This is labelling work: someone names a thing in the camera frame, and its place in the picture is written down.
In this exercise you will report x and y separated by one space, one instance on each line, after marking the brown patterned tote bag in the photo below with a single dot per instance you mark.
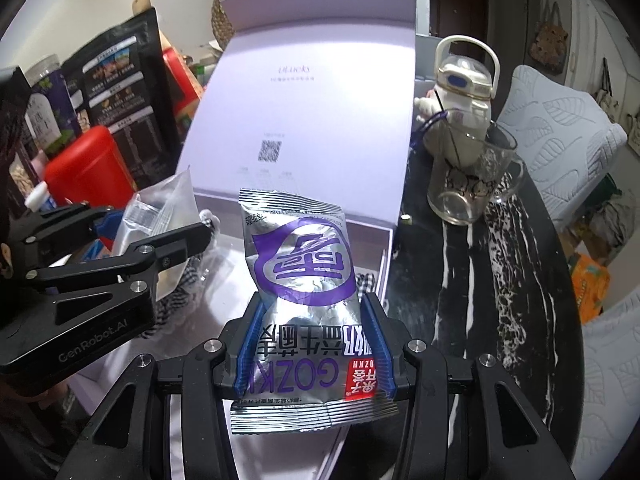
550 40

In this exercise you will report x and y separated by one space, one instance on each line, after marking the black snack bag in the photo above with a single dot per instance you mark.
125 95

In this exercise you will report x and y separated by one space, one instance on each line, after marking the white bottle blue label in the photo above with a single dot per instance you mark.
40 199

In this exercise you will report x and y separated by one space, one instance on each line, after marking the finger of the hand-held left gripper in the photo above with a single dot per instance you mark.
60 225
150 255

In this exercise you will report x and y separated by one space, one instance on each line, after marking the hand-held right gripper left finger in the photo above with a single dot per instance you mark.
247 350

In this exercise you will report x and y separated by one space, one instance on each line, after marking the chair with leaf-pattern cover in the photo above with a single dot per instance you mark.
560 130
610 375

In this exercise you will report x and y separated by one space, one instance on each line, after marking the white printed tote bag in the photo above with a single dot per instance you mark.
607 95

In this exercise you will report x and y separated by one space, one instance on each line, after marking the silver purple snack packet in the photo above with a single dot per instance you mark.
300 260

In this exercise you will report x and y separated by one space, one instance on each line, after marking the red carton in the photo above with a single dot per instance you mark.
182 85

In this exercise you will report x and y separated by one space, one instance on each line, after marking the lavender gift box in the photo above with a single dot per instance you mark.
310 125

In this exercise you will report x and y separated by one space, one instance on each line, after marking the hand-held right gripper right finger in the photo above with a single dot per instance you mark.
377 350

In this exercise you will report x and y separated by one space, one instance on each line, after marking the clear zip bag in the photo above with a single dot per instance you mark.
165 205

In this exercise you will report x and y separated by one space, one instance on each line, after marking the dark label jar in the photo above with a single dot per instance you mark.
47 105

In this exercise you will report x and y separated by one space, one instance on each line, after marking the orange bag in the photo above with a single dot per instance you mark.
590 280

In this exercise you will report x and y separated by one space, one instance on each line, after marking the glass mug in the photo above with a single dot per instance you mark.
470 185

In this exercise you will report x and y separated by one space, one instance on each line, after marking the white water bottle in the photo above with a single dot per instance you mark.
465 90

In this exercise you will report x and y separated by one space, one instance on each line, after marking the brown door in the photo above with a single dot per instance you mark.
457 5

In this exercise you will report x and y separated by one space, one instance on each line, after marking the red plastic container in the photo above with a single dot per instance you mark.
90 170

